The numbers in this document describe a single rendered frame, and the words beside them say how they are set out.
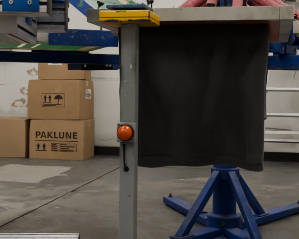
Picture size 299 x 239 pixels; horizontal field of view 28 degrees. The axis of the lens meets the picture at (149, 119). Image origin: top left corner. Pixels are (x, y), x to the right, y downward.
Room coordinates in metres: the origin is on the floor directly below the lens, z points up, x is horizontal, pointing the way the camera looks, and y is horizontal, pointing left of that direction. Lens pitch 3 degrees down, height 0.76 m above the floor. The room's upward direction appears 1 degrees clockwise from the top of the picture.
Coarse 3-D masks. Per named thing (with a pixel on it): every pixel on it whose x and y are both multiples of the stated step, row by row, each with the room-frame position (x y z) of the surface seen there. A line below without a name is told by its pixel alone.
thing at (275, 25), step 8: (192, 24) 1.76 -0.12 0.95; (200, 24) 1.76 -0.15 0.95; (208, 24) 1.76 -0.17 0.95; (216, 24) 1.76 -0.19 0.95; (224, 24) 1.75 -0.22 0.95; (232, 24) 1.75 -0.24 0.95; (240, 24) 1.75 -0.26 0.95; (248, 24) 1.75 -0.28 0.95; (264, 24) 1.74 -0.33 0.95; (272, 24) 1.74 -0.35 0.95; (272, 32) 1.98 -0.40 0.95; (272, 40) 2.30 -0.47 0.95
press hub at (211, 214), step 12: (228, 0) 3.05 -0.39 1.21; (216, 168) 3.04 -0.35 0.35; (228, 168) 3.03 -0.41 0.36; (216, 192) 3.05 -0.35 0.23; (228, 192) 3.03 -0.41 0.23; (216, 204) 3.05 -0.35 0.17; (228, 204) 3.03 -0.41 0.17; (216, 216) 3.02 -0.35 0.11; (228, 216) 3.02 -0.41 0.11; (240, 216) 3.05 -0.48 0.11; (228, 228) 3.00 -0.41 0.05; (240, 228) 3.05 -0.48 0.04
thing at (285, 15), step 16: (96, 16) 1.73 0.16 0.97; (160, 16) 1.69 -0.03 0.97; (176, 16) 1.68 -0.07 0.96; (192, 16) 1.67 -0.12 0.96; (208, 16) 1.66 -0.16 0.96; (224, 16) 1.65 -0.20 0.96; (240, 16) 1.64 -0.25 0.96; (256, 16) 1.63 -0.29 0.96; (272, 16) 1.63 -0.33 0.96; (288, 16) 1.62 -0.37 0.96; (288, 32) 1.97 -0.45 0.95
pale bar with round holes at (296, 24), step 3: (294, 21) 2.41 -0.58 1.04; (297, 21) 2.41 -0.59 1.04; (294, 24) 2.41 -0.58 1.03; (297, 24) 2.41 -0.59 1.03; (294, 27) 2.41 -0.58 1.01; (297, 27) 2.41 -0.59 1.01; (294, 30) 2.41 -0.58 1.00; (297, 30) 2.41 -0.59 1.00; (294, 33) 2.42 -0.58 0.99; (297, 33) 2.42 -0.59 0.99
